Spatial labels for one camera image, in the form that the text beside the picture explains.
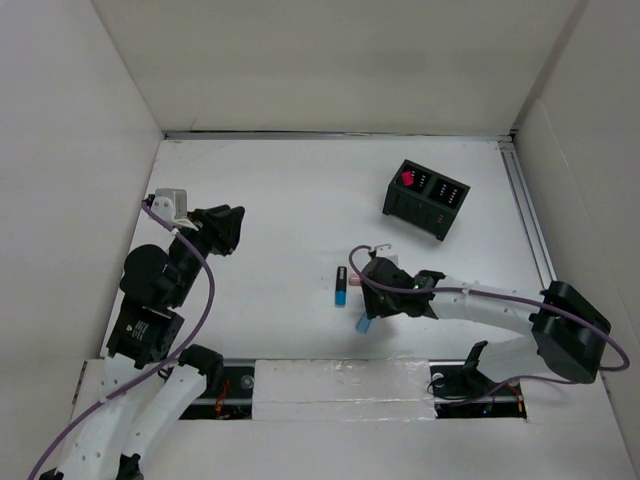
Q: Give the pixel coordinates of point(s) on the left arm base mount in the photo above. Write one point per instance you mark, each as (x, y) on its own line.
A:
(229, 389)

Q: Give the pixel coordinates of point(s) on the blue cap black highlighter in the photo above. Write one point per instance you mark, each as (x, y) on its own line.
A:
(341, 283)

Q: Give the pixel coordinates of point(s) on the black two-compartment organizer box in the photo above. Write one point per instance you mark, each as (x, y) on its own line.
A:
(432, 203)

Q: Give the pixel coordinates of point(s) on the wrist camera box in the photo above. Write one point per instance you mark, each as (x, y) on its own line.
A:
(170, 204)
(386, 251)

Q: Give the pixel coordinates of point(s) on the blue translucent correction tape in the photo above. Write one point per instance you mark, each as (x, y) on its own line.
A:
(363, 324)

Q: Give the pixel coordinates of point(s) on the pink cap black highlighter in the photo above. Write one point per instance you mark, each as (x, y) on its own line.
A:
(407, 178)

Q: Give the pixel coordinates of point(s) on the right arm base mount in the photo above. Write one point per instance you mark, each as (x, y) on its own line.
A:
(460, 391)

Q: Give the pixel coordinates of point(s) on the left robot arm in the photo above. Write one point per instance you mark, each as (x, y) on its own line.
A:
(148, 381)

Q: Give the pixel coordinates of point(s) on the pink translucent correction tape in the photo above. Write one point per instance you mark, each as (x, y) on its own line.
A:
(354, 280)

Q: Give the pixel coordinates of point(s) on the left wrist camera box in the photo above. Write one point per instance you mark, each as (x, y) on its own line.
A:
(170, 204)

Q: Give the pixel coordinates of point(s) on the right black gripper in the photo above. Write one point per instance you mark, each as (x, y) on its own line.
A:
(373, 305)

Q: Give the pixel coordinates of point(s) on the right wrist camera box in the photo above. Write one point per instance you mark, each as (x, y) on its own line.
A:
(386, 251)

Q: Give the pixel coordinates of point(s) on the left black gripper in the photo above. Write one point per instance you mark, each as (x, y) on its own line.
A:
(220, 226)

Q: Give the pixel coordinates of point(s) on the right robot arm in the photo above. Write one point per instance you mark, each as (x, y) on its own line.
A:
(557, 333)

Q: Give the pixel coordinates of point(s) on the aluminium rail right side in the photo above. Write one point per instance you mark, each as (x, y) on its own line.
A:
(526, 210)

